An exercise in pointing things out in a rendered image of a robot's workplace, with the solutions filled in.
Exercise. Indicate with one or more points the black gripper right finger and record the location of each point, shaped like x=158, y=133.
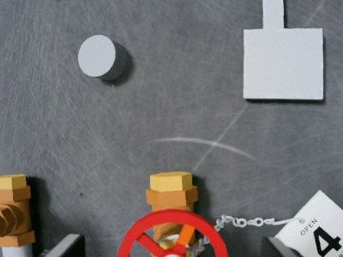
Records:
x=275, y=247

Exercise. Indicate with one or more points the white short cylinder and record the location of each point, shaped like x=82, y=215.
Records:
x=102, y=58

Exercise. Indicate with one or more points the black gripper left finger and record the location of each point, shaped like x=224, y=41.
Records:
x=70, y=246

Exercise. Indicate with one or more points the white tag on silver chain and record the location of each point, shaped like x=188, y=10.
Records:
x=320, y=235

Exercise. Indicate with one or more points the grey pipe tee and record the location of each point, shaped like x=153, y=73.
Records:
x=171, y=196

